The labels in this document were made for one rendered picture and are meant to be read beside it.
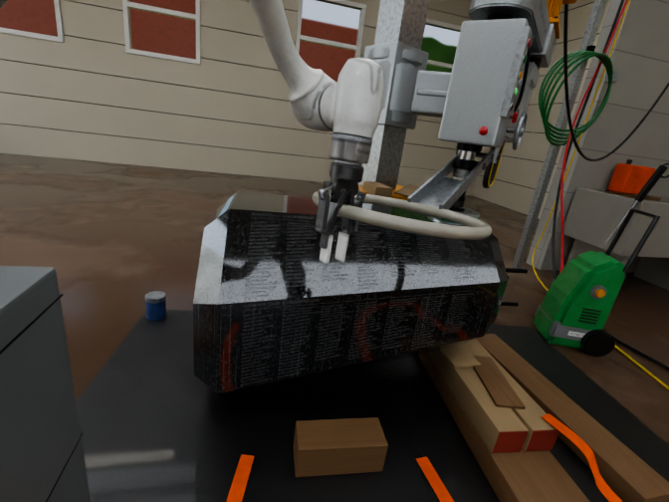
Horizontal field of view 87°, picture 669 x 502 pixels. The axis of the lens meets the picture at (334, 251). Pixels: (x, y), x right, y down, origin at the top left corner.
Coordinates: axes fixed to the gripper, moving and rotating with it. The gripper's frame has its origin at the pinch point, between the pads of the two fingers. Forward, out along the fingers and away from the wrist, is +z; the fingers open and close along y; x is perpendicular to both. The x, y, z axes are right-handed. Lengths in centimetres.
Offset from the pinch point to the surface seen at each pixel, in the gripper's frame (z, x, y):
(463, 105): -47, 17, 73
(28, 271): 6, 17, -55
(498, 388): 56, -23, 79
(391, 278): 15.6, 7.7, 37.4
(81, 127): 8, 729, 51
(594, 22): -152, 48, 290
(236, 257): 14.1, 36.7, -5.5
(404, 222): -10.3, -15.4, 4.3
